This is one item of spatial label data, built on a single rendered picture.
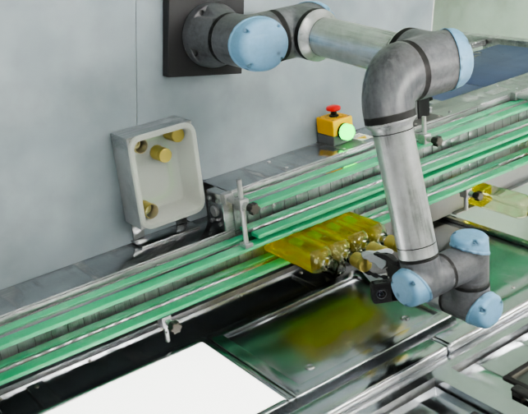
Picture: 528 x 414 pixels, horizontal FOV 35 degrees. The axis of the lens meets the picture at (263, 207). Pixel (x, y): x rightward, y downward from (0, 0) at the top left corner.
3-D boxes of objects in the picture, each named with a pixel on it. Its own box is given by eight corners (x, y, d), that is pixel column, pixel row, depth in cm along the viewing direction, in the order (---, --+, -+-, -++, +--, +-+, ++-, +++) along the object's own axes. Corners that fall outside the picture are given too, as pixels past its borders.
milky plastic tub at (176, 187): (126, 223, 199) (143, 232, 193) (110, 132, 191) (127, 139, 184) (188, 201, 208) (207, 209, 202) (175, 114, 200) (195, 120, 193)
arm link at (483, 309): (506, 285, 166) (506, 323, 169) (463, 269, 175) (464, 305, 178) (479, 300, 162) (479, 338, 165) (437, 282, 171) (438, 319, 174)
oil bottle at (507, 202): (466, 204, 253) (539, 226, 233) (464, 187, 251) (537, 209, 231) (478, 195, 256) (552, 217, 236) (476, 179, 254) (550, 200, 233)
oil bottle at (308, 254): (264, 251, 211) (319, 278, 194) (262, 231, 208) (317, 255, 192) (282, 244, 213) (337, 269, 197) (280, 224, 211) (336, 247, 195)
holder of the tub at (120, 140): (129, 242, 202) (144, 251, 196) (110, 132, 192) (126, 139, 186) (190, 220, 211) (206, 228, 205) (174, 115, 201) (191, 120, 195)
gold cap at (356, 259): (349, 268, 195) (360, 274, 191) (348, 254, 194) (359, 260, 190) (362, 264, 196) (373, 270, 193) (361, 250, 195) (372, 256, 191)
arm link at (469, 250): (458, 251, 158) (459, 303, 162) (498, 232, 163) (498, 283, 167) (428, 240, 164) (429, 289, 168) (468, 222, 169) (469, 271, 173)
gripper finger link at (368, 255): (376, 247, 195) (405, 264, 189) (357, 255, 192) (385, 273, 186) (377, 236, 194) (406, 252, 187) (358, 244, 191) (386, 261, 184)
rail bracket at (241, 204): (225, 240, 202) (254, 255, 192) (216, 174, 195) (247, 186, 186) (235, 236, 203) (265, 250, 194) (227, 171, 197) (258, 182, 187)
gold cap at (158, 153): (149, 146, 196) (158, 150, 193) (162, 142, 198) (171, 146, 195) (151, 161, 197) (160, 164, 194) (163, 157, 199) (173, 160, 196)
